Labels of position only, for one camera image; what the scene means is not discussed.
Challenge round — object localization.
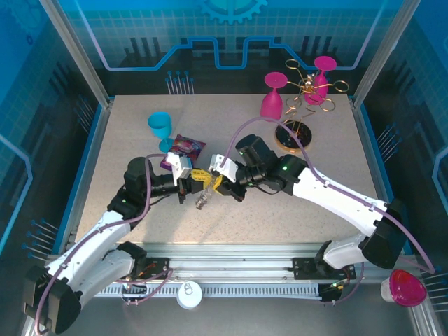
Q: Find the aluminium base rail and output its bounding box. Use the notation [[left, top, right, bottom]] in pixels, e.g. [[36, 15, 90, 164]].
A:
[[68, 241, 416, 298]]

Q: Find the gold wire glass holder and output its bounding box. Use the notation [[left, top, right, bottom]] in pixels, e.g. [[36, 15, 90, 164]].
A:
[[274, 58, 350, 155]]

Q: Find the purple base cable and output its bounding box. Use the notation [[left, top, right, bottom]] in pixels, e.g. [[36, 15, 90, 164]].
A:
[[115, 268, 175, 306], [321, 261, 365, 306]]

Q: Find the blue table side strip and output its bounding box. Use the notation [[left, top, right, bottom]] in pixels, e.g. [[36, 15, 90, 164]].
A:
[[51, 101, 110, 255], [355, 101, 414, 255]]

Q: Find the pink plastic goblet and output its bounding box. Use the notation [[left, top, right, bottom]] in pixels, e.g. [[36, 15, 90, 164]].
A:
[[302, 55, 339, 106], [259, 71, 290, 123]]

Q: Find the white round lid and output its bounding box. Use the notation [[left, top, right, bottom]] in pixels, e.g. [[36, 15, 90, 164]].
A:
[[176, 281, 205, 310]]

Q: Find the purple candy bag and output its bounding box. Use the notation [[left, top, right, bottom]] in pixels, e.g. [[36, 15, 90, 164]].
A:
[[159, 133, 207, 172]]

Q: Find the pink plastic cup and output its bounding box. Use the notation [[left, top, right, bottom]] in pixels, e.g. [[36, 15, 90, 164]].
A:
[[389, 268, 428, 308]]

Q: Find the cyan plastic goblet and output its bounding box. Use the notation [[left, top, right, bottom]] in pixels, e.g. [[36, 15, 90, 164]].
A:
[[147, 111, 175, 152]]

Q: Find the white slotted cable duct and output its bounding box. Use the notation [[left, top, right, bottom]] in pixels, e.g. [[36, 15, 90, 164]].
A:
[[97, 281, 323, 299]]

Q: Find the aluminium frame post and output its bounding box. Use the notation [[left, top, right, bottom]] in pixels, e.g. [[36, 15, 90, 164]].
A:
[[351, 0, 411, 109], [38, 0, 115, 108]]

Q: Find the white plastic cup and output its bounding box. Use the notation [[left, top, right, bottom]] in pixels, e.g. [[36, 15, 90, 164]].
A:
[[380, 278, 398, 302]]

